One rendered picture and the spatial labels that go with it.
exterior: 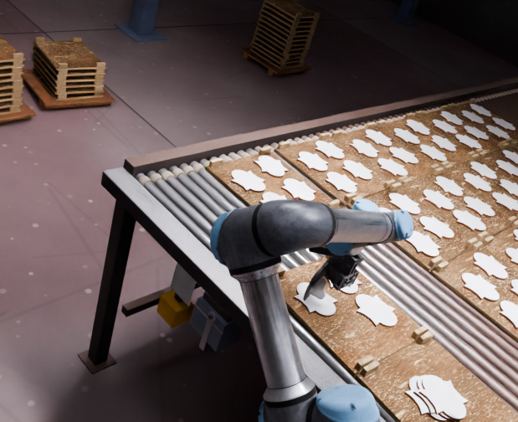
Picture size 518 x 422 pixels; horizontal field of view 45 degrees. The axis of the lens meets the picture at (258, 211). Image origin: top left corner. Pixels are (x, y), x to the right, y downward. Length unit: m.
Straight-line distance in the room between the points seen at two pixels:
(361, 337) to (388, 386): 0.18
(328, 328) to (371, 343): 0.13
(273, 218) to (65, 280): 2.02
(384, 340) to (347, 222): 0.65
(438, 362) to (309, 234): 0.84
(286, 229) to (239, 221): 0.11
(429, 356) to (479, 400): 0.18
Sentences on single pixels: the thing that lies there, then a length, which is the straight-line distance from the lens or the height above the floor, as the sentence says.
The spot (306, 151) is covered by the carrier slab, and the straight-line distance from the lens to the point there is 2.72.
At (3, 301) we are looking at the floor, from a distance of 3.04.
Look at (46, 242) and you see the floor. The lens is 3.35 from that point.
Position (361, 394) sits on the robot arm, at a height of 1.24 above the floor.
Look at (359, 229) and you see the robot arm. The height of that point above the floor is 1.43.
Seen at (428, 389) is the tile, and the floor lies 0.96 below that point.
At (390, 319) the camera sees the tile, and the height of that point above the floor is 0.94.
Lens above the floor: 2.17
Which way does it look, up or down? 34 degrees down
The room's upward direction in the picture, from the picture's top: 19 degrees clockwise
